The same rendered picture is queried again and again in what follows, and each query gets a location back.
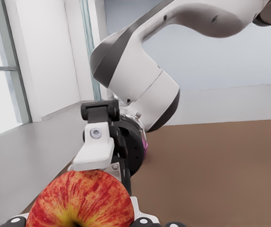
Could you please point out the left gripper pale right finger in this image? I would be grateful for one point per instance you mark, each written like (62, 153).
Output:
(144, 218)

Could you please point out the left gripper pale left finger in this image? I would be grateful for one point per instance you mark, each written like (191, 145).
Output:
(17, 220)

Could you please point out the pale finger of the right gripper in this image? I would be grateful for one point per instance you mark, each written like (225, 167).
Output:
(115, 169)
(95, 151)

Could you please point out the red yellow apple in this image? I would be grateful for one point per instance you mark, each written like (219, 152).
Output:
(83, 201)

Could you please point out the silver frame post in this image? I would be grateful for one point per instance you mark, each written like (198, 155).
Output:
(10, 71)
(90, 47)

